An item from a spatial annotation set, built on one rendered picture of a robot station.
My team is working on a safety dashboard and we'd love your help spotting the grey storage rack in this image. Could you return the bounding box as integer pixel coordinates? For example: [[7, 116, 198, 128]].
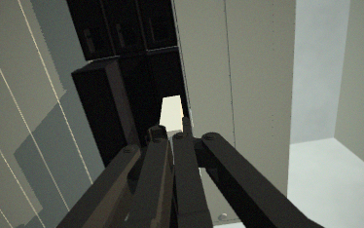
[[0, 0, 296, 228]]

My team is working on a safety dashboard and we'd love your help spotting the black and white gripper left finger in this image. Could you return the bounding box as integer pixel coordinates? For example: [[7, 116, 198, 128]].
[[55, 96, 174, 228]]

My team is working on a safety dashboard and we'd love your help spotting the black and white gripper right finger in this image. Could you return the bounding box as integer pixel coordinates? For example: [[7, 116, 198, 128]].
[[170, 95, 325, 228]]

